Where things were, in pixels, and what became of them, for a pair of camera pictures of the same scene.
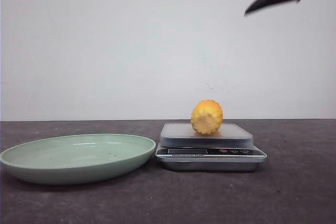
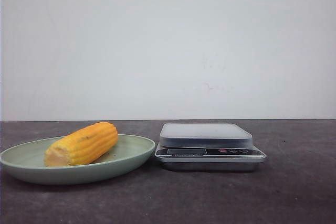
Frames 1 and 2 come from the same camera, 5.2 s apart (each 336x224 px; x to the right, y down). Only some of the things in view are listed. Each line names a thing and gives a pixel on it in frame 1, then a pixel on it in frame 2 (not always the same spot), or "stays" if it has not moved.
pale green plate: [73, 159] stays
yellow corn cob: [207, 116] → [82, 146]
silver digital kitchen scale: [207, 147] stays
